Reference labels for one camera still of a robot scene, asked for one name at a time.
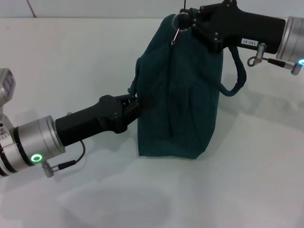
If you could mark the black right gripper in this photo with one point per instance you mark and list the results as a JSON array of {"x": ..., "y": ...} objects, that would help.
[{"x": 237, "y": 26}]

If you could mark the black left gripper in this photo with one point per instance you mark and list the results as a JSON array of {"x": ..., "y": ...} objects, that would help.
[{"x": 90, "y": 123}]

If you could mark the dark teal zippered lunch bag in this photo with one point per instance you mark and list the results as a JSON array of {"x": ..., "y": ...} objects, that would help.
[{"x": 185, "y": 107}]

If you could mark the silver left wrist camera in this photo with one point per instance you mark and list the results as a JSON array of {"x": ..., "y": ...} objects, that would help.
[{"x": 6, "y": 88}]

